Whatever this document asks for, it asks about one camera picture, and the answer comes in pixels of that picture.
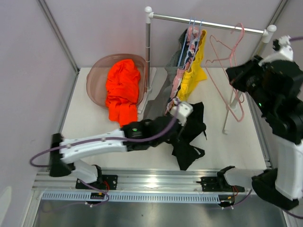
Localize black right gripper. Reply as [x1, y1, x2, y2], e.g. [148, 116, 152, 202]
[226, 54, 273, 112]

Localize grey shorts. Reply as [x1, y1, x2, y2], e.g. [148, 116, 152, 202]
[143, 30, 187, 120]

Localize black shorts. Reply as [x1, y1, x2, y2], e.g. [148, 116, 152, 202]
[167, 102, 206, 171]

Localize yellow shorts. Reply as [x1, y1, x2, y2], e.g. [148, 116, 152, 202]
[177, 30, 207, 101]

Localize orange shorts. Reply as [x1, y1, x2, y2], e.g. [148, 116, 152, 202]
[105, 59, 141, 127]

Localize pink shark print shorts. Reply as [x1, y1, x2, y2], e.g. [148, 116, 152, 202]
[165, 26, 205, 113]

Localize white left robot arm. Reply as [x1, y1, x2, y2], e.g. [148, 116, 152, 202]
[49, 114, 187, 189]

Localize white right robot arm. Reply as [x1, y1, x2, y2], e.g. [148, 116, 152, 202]
[215, 56, 303, 211]

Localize metal clothes rack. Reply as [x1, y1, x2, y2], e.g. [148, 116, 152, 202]
[138, 6, 277, 135]

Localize pink translucent plastic basin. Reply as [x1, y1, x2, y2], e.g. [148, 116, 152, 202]
[86, 53, 147, 109]

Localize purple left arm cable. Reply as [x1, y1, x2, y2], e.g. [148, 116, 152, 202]
[29, 115, 178, 169]

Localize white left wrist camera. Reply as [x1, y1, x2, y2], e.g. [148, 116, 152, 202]
[169, 101, 193, 126]

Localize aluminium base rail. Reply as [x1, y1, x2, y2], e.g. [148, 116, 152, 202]
[32, 168, 217, 193]

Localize white slotted cable duct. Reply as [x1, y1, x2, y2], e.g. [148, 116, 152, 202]
[42, 191, 220, 204]

